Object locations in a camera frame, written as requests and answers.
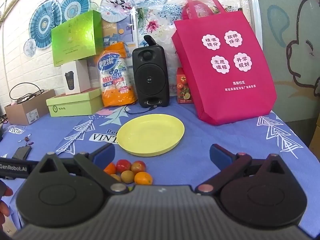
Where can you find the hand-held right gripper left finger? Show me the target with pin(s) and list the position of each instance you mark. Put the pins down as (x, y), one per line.
(104, 153)

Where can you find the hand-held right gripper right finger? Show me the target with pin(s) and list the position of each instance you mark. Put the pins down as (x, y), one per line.
(220, 154)

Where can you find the small orange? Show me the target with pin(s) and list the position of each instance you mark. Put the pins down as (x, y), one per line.
(110, 168)
(143, 178)

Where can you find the red yellow plum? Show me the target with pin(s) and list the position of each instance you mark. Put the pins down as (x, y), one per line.
(138, 167)

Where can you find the small green fruit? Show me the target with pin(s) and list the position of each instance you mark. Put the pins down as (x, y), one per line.
(130, 187)

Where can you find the yellow plate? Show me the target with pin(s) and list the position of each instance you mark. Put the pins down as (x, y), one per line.
(150, 135)

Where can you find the person's left hand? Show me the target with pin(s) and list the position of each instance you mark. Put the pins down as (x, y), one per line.
(4, 191)

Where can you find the black phone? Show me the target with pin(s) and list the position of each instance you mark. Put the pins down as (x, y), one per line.
(22, 152)

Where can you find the blue printed tablecloth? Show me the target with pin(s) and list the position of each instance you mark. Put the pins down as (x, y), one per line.
(50, 135)

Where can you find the open labelled cardboard box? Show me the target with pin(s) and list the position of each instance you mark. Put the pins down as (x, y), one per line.
(22, 112)

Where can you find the light green lidded box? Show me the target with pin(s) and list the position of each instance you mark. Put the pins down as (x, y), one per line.
(72, 105)

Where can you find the pink tote bag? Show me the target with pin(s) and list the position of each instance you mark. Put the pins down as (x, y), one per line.
(225, 95)

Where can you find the pack of paper cups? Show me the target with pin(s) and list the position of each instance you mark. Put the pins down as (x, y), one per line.
(115, 80)

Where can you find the red cracker box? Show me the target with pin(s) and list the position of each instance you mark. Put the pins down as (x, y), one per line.
(183, 87)

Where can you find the white cup box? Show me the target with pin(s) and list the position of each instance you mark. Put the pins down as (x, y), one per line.
(75, 77)

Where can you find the black speaker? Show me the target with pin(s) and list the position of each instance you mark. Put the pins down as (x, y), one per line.
(150, 80)

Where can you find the shiny green gift box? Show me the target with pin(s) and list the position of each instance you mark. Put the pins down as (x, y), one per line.
(75, 37)

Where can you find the small blue paper fan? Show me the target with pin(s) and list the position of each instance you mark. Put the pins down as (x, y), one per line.
(30, 47)

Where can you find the blue illustrated poster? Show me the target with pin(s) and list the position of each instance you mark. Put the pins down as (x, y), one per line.
(120, 30)

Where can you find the large blue paper fan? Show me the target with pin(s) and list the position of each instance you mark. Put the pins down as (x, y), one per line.
(45, 22)

